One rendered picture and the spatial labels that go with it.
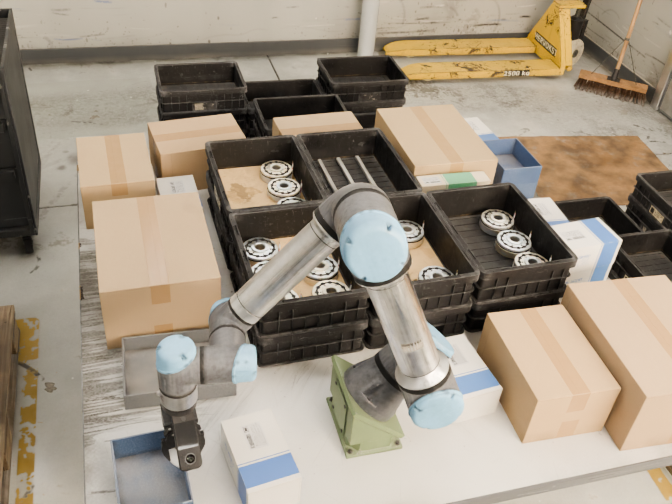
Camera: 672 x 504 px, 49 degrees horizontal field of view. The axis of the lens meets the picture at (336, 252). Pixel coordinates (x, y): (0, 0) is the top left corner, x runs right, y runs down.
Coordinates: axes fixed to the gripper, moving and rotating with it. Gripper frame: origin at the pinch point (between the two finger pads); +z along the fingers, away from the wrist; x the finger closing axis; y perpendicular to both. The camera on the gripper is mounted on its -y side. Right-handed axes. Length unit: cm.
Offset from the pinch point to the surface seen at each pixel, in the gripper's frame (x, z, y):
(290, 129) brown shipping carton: -57, -11, 122
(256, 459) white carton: -14.8, -3.8, -4.8
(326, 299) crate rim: -40, -17, 27
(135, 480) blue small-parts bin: 10.7, 4.8, 2.8
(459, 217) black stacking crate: -96, -8, 64
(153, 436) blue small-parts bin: 5.5, -0.3, 9.6
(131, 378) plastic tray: 8.2, 4.8, 33.1
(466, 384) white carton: -70, -4, 3
